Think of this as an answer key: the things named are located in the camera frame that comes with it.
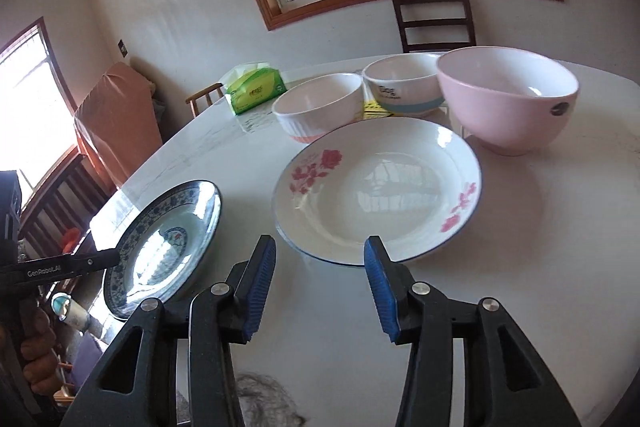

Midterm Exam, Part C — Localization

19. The round yellow warning sticker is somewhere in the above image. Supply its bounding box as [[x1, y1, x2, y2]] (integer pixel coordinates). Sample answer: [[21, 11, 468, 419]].
[[361, 99, 401, 120]]

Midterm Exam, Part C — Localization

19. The light wooden chair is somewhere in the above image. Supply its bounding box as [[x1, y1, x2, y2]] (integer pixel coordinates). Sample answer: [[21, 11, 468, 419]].
[[186, 83, 226, 118]]

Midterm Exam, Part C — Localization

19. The person's left hand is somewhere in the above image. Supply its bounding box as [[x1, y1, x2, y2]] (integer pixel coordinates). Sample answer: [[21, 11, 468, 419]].
[[19, 307, 60, 395]]

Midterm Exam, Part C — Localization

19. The white pink floral plate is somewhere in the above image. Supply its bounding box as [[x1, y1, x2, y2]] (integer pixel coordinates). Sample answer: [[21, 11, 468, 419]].
[[272, 117, 483, 268]]

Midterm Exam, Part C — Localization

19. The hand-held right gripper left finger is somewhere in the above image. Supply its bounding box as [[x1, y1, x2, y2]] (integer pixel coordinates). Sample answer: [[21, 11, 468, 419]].
[[60, 234, 277, 427]]

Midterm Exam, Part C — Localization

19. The green tissue pack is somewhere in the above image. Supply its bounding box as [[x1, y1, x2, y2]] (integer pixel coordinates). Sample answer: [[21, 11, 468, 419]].
[[220, 62, 287, 116]]

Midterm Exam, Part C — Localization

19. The small white teal container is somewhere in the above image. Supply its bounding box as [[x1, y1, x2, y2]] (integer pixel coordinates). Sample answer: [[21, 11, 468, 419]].
[[50, 292, 91, 330]]

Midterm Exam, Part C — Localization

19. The white bowl with blue band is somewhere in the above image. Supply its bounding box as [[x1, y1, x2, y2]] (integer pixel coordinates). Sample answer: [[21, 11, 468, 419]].
[[362, 53, 447, 118]]

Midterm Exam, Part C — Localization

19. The bright side window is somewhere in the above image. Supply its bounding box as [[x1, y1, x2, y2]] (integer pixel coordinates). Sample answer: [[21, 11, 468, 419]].
[[0, 18, 78, 208]]

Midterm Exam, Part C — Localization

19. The orange covered furniture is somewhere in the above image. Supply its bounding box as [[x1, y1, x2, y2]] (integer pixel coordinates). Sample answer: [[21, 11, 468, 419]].
[[74, 61, 163, 188]]

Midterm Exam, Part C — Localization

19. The ribbed pink white bowl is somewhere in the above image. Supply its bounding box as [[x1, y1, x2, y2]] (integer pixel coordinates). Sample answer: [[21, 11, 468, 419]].
[[271, 73, 364, 145]]

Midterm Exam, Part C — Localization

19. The blue patterned plate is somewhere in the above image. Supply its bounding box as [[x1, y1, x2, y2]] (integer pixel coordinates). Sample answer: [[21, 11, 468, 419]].
[[102, 179, 222, 320]]

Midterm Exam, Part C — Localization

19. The dark wooden chair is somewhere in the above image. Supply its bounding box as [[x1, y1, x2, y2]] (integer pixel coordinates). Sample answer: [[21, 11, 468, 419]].
[[392, 0, 477, 54]]

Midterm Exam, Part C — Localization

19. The grey fuzzy cloth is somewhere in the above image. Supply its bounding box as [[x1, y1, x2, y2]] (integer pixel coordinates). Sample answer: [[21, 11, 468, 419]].
[[175, 372, 307, 427]]

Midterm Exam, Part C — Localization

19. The dark wooden bench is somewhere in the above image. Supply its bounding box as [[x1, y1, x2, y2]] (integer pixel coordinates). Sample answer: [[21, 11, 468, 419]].
[[17, 147, 118, 258]]

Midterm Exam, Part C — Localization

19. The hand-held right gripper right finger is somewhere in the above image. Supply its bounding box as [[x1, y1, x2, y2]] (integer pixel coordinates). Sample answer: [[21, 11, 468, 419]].
[[363, 235, 583, 427]]

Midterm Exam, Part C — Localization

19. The purple cloth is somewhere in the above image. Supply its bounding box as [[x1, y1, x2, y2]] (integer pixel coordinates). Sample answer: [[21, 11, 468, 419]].
[[65, 332, 108, 388]]

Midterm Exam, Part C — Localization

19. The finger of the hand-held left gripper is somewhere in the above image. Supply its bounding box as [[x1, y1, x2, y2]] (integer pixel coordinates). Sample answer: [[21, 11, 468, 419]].
[[70, 248, 121, 277]]

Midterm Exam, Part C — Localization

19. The large pink bowl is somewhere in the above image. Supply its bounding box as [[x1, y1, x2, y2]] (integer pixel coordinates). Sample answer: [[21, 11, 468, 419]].
[[436, 46, 581, 156]]

